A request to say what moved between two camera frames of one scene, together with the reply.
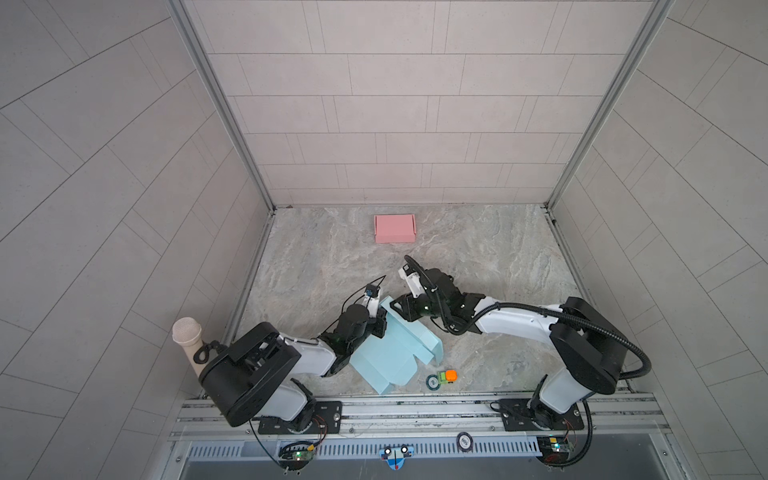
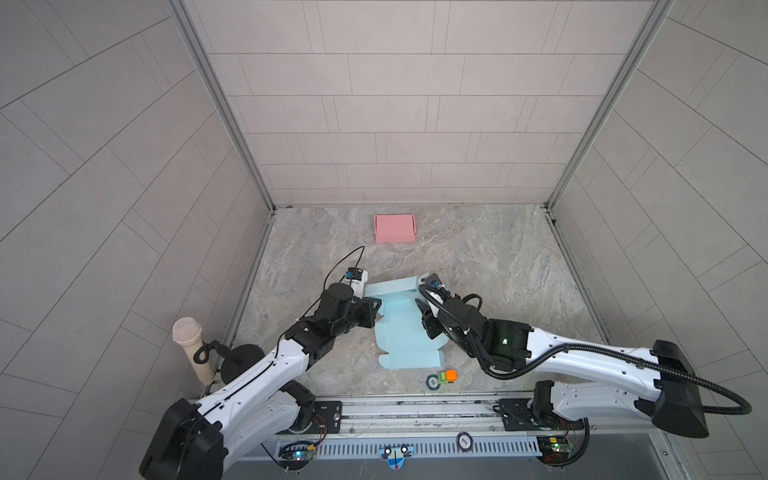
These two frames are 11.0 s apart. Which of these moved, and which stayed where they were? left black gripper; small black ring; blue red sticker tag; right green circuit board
Moved: left black gripper
Stayed: small black ring; right green circuit board; blue red sticker tag
